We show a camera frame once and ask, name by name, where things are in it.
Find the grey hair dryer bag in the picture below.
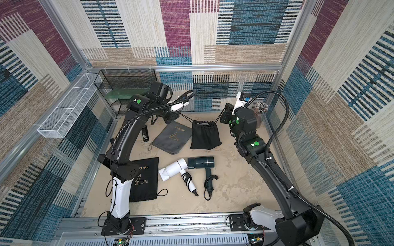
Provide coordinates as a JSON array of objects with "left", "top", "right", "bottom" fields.
[{"left": 148, "top": 121, "right": 192, "bottom": 155}]

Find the black hair dryer bag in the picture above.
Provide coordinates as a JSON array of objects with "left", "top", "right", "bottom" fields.
[{"left": 181, "top": 112, "right": 223, "bottom": 150}]

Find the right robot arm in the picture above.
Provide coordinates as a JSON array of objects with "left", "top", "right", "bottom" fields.
[{"left": 220, "top": 103, "right": 324, "bottom": 246}]

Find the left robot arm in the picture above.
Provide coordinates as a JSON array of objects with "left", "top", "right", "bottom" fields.
[{"left": 97, "top": 82, "right": 174, "bottom": 235}]

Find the white hair dryer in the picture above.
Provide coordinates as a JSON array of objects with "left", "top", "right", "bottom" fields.
[{"left": 159, "top": 158, "right": 199, "bottom": 197}]

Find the striped pencil cup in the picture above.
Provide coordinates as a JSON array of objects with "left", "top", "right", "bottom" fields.
[{"left": 254, "top": 101, "right": 268, "bottom": 128}]

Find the green tray on shelf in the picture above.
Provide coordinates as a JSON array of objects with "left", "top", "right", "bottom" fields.
[{"left": 104, "top": 89, "right": 148, "bottom": 99}]

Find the black bag front left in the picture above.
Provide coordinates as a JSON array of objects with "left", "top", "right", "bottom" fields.
[{"left": 129, "top": 157, "right": 168, "bottom": 203}]

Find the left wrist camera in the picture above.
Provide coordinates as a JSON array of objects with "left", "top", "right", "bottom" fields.
[{"left": 170, "top": 101, "right": 189, "bottom": 112}]

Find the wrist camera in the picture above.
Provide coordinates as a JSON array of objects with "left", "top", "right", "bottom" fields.
[
  {"left": 232, "top": 92, "right": 252, "bottom": 115},
  {"left": 170, "top": 101, "right": 189, "bottom": 112}
]

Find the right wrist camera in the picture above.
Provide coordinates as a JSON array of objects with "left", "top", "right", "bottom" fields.
[{"left": 232, "top": 92, "right": 252, "bottom": 115}]

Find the black wire mesh shelf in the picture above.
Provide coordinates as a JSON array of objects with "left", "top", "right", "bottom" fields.
[{"left": 93, "top": 68, "right": 158, "bottom": 116}]

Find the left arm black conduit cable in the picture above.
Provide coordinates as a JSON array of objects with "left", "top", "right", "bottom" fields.
[{"left": 109, "top": 89, "right": 198, "bottom": 154}]

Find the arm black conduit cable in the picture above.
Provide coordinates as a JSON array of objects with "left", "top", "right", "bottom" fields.
[
  {"left": 244, "top": 90, "right": 356, "bottom": 246},
  {"left": 109, "top": 89, "right": 198, "bottom": 154}
]

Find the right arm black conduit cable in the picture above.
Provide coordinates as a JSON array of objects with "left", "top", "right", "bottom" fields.
[{"left": 244, "top": 90, "right": 356, "bottom": 246}]

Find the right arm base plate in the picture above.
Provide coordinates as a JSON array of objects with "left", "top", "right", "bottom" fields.
[{"left": 225, "top": 213, "right": 257, "bottom": 231}]

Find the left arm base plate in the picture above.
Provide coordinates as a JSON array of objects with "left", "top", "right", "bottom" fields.
[{"left": 101, "top": 217, "right": 146, "bottom": 236}]

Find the white wire mesh basket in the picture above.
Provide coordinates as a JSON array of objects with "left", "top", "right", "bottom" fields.
[{"left": 38, "top": 73, "right": 97, "bottom": 138}]

